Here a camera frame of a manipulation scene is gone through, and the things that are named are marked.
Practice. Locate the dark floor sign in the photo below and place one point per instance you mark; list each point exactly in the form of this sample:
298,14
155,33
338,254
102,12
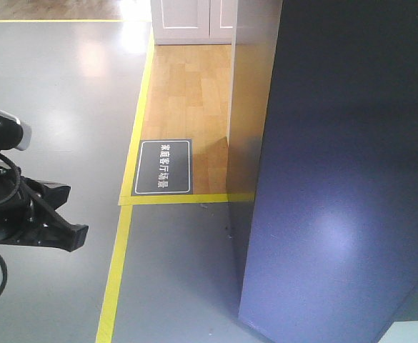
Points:
163,167

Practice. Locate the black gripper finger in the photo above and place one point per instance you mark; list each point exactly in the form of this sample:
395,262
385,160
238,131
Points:
56,232
53,193

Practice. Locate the dark grey refrigerator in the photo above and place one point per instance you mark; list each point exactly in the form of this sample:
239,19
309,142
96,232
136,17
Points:
323,169

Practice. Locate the white panelled cabinet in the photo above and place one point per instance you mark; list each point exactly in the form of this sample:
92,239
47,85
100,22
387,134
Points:
193,22

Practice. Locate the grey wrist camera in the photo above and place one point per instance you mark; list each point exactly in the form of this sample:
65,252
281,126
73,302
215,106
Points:
14,133

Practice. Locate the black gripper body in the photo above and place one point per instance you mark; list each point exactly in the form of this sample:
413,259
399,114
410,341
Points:
23,208

